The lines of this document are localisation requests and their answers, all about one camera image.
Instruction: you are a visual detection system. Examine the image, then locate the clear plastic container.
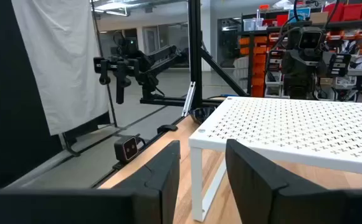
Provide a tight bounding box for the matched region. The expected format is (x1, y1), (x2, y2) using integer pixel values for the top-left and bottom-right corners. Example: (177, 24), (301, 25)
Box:
(242, 17), (264, 32)

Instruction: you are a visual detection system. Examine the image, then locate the small black table camera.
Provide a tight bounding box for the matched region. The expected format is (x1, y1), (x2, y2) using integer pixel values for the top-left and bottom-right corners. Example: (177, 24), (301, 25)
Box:
(113, 134), (140, 164)

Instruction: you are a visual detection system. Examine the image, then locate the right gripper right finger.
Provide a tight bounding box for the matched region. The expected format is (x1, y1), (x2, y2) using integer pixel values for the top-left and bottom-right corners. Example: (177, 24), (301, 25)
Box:
(225, 138), (362, 224)

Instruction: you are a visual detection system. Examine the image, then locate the white perforated metal shelf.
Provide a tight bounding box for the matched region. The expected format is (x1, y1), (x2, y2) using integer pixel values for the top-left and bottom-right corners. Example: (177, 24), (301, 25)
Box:
(188, 95), (362, 222)

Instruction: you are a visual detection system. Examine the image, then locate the red storage bin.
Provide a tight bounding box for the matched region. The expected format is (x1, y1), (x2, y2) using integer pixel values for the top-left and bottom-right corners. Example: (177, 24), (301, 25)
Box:
(323, 2), (345, 22)
(342, 2), (362, 22)

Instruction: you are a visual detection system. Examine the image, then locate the black horizontal frame beam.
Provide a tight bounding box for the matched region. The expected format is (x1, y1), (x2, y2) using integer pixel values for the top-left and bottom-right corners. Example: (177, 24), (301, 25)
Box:
(139, 97), (225, 108)

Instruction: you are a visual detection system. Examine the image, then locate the silver aluminium bar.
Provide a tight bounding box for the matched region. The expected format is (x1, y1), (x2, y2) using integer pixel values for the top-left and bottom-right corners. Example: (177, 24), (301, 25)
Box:
(182, 81), (197, 118)

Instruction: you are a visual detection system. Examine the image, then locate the blue box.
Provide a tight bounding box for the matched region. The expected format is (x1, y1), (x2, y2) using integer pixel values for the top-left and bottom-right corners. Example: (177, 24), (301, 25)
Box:
(288, 7), (312, 22)

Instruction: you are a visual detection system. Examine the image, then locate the black diagonal frame brace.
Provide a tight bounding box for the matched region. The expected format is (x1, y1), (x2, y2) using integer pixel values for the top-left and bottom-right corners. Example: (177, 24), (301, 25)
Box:
(201, 46), (249, 97)

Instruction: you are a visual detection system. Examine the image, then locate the white cloth backdrop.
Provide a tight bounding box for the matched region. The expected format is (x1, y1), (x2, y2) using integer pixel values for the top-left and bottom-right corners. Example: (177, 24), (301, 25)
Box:
(11, 0), (110, 136)

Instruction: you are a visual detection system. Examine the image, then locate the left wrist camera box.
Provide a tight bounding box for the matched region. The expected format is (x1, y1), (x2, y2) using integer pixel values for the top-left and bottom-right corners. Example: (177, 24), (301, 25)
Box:
(298, 26), (326, 50)

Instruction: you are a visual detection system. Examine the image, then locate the black backdrop panel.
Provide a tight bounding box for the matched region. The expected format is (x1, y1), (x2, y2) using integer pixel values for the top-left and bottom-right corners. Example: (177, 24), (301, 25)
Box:
(0, 0), (64, 197)

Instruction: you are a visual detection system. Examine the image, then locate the black upright frame post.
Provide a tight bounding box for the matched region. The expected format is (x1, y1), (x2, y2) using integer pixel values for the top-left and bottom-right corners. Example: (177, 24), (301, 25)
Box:
(188, 0), (204, 108)

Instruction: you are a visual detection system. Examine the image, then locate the brown cardboard box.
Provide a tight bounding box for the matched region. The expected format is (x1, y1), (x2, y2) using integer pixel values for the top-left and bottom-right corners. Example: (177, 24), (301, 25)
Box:
(310, 11), (330, 24)

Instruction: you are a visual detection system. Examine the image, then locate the black table clamp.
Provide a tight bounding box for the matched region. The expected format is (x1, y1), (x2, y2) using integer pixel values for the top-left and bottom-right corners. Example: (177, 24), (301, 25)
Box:
(156, 124), (179, 135)

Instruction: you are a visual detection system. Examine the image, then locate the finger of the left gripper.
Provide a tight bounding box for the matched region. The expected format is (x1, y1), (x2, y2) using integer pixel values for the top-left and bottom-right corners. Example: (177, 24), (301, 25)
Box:
(267, 49), (285, 73)
(328, 53), (352, 78)

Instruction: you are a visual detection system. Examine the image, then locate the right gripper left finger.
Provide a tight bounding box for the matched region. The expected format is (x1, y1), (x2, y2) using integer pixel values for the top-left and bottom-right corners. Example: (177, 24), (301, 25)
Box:
(0, 139), (181, 224)

